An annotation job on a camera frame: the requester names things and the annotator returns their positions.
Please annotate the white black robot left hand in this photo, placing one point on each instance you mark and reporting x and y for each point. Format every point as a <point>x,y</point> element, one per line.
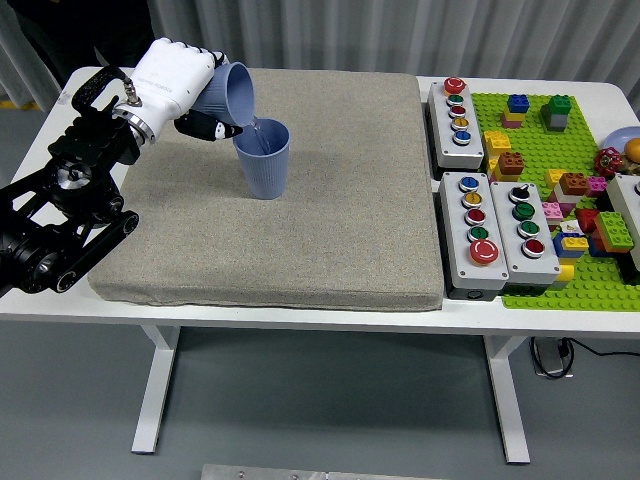
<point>170,75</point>

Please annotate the blue ribbed plastic cup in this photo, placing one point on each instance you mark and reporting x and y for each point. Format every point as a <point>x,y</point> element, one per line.
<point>220,95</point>
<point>265,175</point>

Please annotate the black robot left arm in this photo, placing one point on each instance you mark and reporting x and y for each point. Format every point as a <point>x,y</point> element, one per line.
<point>75,200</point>

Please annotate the person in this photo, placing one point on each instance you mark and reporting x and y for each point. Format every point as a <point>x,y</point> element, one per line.
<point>75,25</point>

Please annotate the small white table sticker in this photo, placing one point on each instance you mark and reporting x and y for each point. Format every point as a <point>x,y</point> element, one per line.
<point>62,98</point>

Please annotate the yellow floor tape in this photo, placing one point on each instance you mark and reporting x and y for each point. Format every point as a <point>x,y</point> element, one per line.
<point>20,105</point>

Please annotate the grey-brown fabric mat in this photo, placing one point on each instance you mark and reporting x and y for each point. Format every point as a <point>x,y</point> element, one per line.
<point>325,225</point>

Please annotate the grey pleated curtain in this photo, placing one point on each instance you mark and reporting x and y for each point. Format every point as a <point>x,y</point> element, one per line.
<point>450,35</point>

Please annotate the grey five-button control box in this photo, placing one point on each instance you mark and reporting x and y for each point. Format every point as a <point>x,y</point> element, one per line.
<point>485,277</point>
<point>467,152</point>

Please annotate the large yellow toy brick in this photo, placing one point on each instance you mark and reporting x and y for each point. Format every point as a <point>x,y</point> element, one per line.
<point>496,142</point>

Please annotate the white table leg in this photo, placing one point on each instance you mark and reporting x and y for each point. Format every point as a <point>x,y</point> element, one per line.
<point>150,410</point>
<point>510,410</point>

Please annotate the blue yellow pink brick stack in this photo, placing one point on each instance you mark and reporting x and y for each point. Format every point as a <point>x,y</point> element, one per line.
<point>518,104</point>

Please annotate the brown toy brick stack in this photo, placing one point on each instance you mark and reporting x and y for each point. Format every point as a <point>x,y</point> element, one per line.
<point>510,162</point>

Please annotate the green grey brick stack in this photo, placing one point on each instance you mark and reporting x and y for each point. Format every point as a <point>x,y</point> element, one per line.
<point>557,106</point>

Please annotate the small yellow toy brick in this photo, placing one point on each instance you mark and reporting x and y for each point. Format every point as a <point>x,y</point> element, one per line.
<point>554,177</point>

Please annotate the pink toy brick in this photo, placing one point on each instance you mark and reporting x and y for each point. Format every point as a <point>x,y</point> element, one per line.
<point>551,209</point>

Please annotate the grey four-button selector box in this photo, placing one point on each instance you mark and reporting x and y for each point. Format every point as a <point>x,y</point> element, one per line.
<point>530,270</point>

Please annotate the brown white brick stack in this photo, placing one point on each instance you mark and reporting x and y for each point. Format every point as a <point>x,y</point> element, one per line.
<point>574,182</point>

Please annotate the white printed toy brick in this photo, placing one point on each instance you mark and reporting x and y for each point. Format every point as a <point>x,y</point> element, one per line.
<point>570,228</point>

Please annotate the magenta toy brick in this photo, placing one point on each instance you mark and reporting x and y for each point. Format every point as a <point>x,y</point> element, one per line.
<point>596,186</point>

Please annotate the red toy brick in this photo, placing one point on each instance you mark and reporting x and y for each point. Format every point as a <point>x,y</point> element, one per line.
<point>587,219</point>

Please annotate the yellow round toy brick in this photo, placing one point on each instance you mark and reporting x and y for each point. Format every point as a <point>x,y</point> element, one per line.
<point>565,274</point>

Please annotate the red toy valve wheel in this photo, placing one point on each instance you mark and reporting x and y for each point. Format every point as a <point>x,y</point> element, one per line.
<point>607,161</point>

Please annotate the light blue plate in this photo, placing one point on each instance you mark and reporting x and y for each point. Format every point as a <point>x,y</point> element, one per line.
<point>620,137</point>

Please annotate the dark blue toy brick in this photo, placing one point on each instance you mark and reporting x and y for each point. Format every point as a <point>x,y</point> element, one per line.
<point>595,247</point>

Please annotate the green orange brick stack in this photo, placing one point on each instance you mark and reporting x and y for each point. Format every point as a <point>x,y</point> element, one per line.
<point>612,227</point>

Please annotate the toy burger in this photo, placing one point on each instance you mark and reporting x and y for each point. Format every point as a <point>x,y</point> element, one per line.
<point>634,149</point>

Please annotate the white control box black base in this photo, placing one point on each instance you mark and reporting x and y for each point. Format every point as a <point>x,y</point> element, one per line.
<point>625,200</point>

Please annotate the grey floor power adapter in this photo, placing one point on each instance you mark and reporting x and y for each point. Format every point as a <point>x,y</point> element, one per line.
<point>550,356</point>

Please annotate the green toy brick baseplate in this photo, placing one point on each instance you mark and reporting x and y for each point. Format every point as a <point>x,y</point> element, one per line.
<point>600,290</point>

